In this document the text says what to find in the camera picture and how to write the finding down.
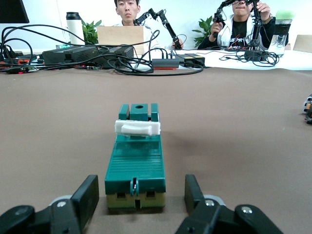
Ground white thermos black lid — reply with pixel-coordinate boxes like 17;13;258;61
66;12;85;46

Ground thick black cable bundle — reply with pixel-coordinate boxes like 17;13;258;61
0;25;156;74

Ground dark grey power strip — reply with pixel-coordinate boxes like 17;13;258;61
152;58;181;70

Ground person black shirt white jacket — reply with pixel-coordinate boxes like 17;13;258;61
197;0;277;51

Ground short black power supply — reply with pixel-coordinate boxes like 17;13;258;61
102;45;135;69

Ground black selector switch orange block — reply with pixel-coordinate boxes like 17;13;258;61
299;93;312;125

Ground tangled thin black cables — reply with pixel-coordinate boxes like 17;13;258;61
219;47;278;67

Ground black device red light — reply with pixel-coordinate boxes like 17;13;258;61
0;52;37;74

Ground black monitor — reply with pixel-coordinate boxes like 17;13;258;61
0;0;30;24

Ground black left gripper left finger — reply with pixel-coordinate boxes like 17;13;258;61
0;175;100;234

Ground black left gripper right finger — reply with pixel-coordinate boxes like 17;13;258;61
175;174;283;234

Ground long black power supply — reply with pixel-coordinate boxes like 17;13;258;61
42;46;103;65

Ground green potted plant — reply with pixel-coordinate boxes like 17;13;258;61
81;19;103;46
192;16;214;48

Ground green load switch white handle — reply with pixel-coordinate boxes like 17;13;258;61
104;103;166;210

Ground black adapter yellow label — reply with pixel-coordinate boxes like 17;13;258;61
175;53;206;68

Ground man in white shirt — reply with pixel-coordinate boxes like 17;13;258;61
113;0;161;49

